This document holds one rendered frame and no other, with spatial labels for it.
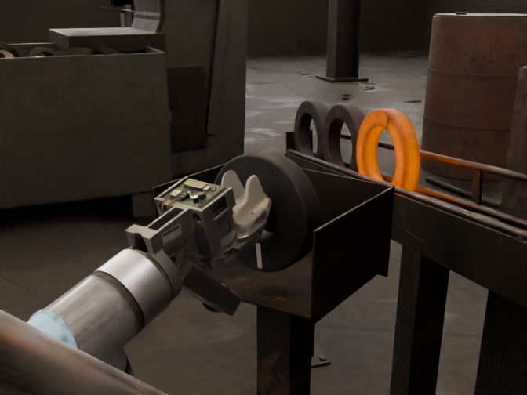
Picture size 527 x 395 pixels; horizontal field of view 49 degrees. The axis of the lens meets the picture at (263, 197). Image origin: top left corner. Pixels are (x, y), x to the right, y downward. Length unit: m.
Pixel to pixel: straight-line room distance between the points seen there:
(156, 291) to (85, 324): 0.08
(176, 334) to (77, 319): 1.29
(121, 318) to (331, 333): 1.31
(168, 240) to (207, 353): 1.15
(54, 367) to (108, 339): 0.20
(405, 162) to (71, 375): 0.78
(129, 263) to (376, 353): 1.26
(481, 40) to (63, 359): 3.07
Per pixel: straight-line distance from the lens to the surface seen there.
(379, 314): 1.95
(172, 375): 1.66
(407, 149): 1.04
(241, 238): 0.66
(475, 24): 3.30
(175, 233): 0.60
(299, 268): 0.83
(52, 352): 0.37
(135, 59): 2.61
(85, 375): 0.38
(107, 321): 0.55
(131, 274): 0.57
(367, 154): 1.17
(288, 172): 0.69
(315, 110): 1.39
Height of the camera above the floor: 0.96
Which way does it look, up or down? 19 degrees down
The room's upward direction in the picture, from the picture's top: straight up
